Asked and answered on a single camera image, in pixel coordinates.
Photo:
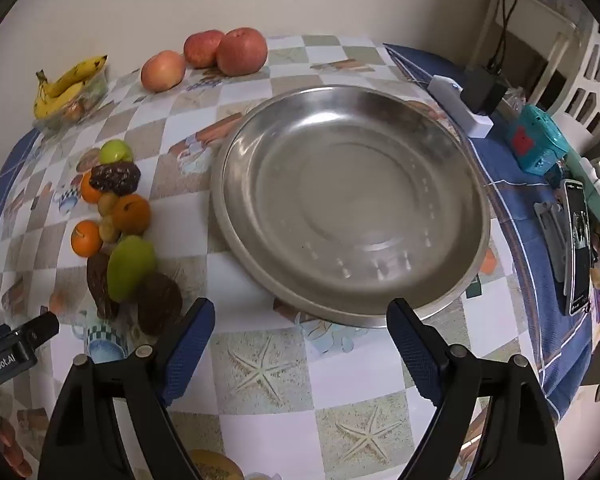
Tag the teal toy box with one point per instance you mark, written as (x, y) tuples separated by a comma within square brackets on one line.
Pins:
[(535, 140)]

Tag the large red apple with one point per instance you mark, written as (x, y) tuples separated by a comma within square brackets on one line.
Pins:
[(242, 52)]

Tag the small orange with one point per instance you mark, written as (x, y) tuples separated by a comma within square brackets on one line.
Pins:
[(85, 239), (131, 215), (89, 191)]

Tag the large stainless steel basin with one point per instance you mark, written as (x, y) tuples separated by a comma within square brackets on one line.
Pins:
[(350, 200)]

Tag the clear plastic container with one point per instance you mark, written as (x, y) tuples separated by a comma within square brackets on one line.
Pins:
[(92, 97)]

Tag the person's left hand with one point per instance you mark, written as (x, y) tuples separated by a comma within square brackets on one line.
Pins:
[(15, 452)]

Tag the small green round fruit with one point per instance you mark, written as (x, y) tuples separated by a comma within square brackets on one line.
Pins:
[(115, 151)]

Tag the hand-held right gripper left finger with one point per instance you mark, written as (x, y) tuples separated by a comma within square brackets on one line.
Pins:
[(187, 350)]

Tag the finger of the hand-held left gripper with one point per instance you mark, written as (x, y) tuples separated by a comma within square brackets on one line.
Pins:
[(42, 327)]

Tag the green mango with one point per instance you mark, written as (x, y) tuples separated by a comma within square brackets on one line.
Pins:
[(130, 267)]

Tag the white power strip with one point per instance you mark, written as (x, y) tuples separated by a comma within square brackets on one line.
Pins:
[(455, 105)]

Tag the yellow banana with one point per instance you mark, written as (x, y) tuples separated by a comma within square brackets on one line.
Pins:
[(55, 105), (77, 75)]

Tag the black smartphone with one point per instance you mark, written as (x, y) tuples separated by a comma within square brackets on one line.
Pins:
[(577, 247)]

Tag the small tan longan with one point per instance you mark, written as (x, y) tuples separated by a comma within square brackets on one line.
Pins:
[(107, 203), (108, 230)]

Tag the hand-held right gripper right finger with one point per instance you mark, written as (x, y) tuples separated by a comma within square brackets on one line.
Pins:
[(415, 355)]

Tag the grey metal holder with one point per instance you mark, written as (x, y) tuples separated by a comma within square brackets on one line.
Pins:
[(550, 240)]

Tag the black power adapter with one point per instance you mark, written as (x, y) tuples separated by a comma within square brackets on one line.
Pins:
[(484, 91)]

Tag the white plastic basket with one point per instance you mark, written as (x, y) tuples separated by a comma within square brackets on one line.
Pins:
[(592, 85)]

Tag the pale red apple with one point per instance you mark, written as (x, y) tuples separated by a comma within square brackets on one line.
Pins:
[(162, 71)]

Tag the dark brown scaly fruit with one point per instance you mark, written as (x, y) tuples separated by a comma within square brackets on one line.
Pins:
[(100, 287), (157, 302), (115, 178)]

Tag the white shelf unit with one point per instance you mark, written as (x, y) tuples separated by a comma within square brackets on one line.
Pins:
[(545, 30)]

